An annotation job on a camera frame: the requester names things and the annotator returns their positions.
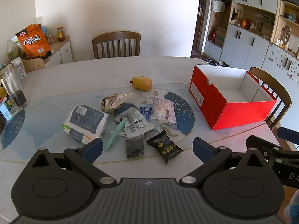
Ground pink snack packet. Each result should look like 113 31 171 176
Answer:
149 96 178 130

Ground white marble desktop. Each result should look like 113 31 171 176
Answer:
0 55 282 222

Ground clear packet with white label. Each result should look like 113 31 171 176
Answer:
114 107 154 140

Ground wet wipes pack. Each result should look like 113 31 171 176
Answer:
62 105 109 144

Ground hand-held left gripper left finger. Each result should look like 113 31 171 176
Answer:
29 138 117 189

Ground black snack packet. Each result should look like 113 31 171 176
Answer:
146 129 184 166

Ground cardboard box on shelf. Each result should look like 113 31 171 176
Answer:
214 26 227 47

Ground glass storage jar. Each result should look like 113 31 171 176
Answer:
281 27 291 49

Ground red lidded jar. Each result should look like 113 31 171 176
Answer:
56 26 65 42

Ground red cardboard box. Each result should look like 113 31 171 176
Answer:
189 65 278 131

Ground white cabinet with black handles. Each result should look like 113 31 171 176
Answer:
221 23 271 69

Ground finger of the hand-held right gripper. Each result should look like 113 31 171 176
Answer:
246 135 299 167
277 127 299 143

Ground small cardboard box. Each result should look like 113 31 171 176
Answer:
22 58 46 73

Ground white cabinet with magnets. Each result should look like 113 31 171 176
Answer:
260 43 299 129

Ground yellow squishy toy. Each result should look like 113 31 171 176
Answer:
130 75 153 92

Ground small blue packet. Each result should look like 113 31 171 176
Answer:
139 105 153 122

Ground wooden chair with dark cushion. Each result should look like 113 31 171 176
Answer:
249 67 292 131

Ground dark brown door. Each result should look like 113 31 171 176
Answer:
191 0 216 52

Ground clear plastic container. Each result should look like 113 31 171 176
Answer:
10 57 27 82

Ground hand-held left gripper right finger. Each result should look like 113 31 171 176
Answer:
179 138 267 189

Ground tall glass jar dark contents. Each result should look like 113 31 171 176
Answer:
0 63 29 110

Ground silver foil packet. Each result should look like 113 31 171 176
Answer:
101 92 135 113

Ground orange snack bag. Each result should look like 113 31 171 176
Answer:
15 24 52 59

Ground colourful puzzle cube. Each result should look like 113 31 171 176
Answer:
0 96 13 122

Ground hanging light tote bag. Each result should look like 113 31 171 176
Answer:
211 0 226 12

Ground clear packet of dark seaweed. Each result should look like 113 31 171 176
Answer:
124 135 145 160

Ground mint green toothbrush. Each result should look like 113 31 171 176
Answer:
104 118 127 151

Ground white sideboard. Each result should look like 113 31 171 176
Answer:
43 35 74 67

